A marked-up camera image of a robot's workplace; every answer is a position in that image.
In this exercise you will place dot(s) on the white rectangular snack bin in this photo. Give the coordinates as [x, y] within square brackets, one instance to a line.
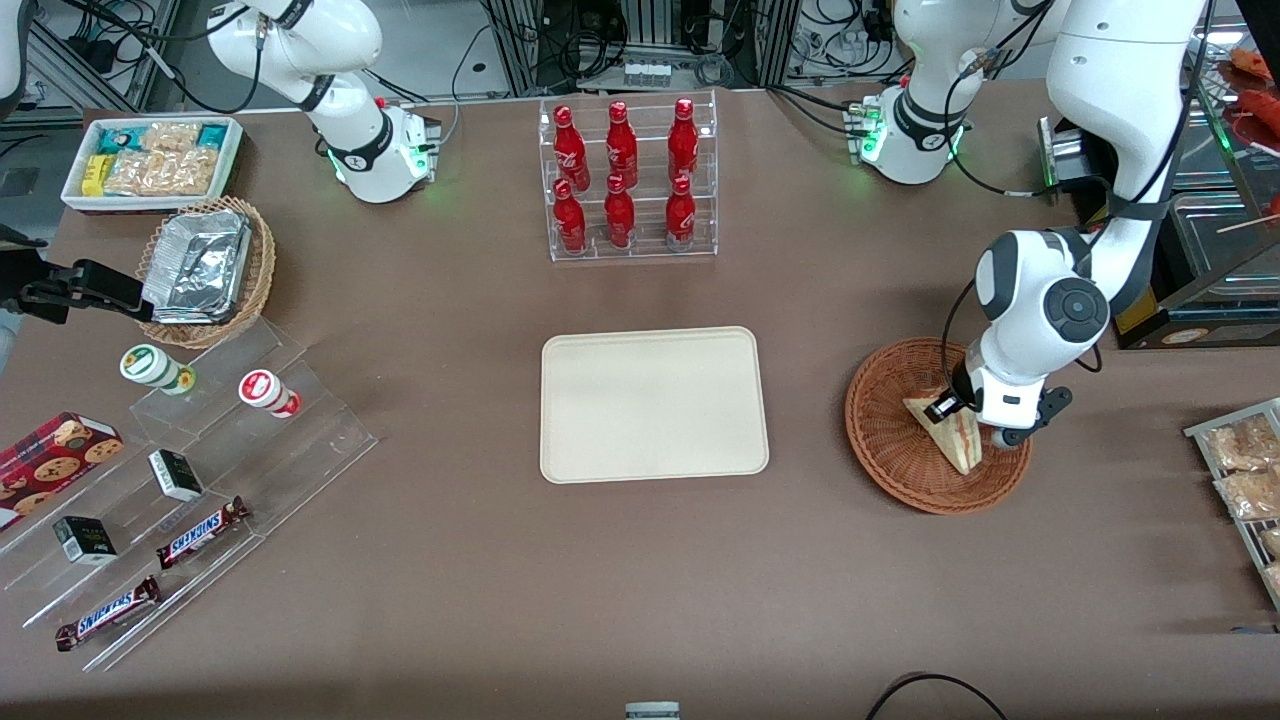
[75, 200]

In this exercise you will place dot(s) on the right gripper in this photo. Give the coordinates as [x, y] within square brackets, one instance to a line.
[42, 290]

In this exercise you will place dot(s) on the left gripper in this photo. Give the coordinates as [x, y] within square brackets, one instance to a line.
[962, 388]

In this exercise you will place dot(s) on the red lid yogurt cup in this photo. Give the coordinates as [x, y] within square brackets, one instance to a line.
[265, 390]

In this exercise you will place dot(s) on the green lid sunflower cup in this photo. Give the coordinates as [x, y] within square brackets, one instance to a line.
[150, 365]

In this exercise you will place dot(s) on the light wicker basket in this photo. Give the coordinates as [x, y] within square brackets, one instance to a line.
[260, 265]

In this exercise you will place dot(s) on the tray of packaged snacks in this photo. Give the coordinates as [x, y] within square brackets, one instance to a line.
[1200, 432]

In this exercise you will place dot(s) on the triangular sandwich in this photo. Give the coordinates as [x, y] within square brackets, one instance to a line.
[950, 445]

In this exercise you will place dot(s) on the clear cracker bag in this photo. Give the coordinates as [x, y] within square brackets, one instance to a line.
[148, 173]
[170, 136]
[200, 172]

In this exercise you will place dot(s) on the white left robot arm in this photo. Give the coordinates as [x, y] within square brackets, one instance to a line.
[1130, 90]

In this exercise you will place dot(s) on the white power strip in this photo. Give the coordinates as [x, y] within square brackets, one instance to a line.
[647, 73]

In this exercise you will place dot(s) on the small grey device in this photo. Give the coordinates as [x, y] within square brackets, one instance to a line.
[652, 712]

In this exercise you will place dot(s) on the red tartan cookie box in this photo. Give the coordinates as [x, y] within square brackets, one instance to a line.
[50, 460]

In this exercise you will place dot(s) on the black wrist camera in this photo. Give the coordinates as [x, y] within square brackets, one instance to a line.
[942, 408]

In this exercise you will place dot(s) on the wooden skewer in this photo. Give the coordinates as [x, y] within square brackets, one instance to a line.
[1250, 223]

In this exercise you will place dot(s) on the clear acrylic stepped shelf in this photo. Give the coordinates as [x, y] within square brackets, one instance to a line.
[300, 440]

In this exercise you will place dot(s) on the silver foil wrapped package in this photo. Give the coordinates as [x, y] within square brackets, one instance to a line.
[195, 265]

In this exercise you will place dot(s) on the cream plastic serving tray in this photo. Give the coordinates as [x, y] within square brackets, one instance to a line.
[650, 405]

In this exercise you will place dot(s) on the teal snack packet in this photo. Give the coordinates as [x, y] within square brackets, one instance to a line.
[118, 140]
[212, 135]

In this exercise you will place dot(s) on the small black carton box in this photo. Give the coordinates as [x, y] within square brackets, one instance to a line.
[175, 474]
[85, 540]

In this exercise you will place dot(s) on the Snickers chocolate bar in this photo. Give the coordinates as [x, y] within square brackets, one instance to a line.
[107, 613]
[203, 532]

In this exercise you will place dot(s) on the yellow snack packet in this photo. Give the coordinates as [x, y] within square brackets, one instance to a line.
[95, 175]

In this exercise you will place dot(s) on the black metal control box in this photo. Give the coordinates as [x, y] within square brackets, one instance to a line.
[1075, 150]

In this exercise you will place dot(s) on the metal equipment rack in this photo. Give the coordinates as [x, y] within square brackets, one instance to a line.
[650, 30]

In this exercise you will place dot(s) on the clear acrylic bottle rack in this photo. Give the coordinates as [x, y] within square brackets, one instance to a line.
[645, 250]

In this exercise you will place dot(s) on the red cola bottle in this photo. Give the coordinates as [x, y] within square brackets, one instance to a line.
[619, 215]
[683, 142]
[569, 218]
[621, 148]
[680, 215]
[571, 148]

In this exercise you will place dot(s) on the clear bag of crackers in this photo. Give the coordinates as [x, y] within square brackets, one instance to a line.
[1250, 493]
[1272, 542]
[1275, 578]
[1240, 445]

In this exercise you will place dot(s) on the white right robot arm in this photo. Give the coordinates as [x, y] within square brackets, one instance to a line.
[350, 30]

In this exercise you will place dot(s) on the brown wicker basket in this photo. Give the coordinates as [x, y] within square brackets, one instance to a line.
[890, 460]

